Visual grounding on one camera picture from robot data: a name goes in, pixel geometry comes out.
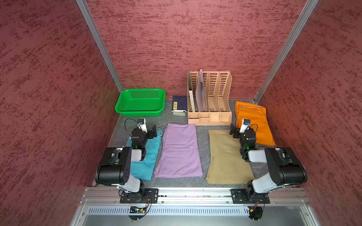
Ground khaki pants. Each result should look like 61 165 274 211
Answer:
206 130 255 185

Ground purple folded pants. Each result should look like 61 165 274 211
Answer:
154 123 203 179

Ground orange pants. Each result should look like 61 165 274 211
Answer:
235 101 276 147

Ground dark blue book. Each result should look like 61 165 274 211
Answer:
172 96 188 116

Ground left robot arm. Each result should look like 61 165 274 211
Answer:
95 124 162 205

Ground aluminium corner post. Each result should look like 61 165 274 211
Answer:
76 0 124 93
254 0 319 104

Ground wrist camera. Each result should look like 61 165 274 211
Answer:
239 118 251 133
137 118 148 133

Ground aluminium front rail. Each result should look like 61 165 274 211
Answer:
71 186 320 226

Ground right aluminium corner post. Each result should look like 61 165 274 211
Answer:
254 0 319 104

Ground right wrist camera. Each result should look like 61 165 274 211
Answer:
239 118 251 133

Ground green plastic basket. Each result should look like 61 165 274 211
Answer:
115 89 166 117

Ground teal folded pants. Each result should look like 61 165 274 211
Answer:
131 128 163 181

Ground white booklet in organizer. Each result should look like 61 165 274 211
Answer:
189 89 196 112

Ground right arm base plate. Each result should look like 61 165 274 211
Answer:
230 189 270 204

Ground beige file organizer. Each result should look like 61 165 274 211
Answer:
187 71 232 126

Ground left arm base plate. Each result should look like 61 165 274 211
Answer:
120 188 159 204

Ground left aluminium corner post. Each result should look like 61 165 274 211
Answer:
76 0 124 93

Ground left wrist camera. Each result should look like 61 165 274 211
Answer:
137 118 148 133

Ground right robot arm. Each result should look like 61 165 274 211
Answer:
230 124 307 205

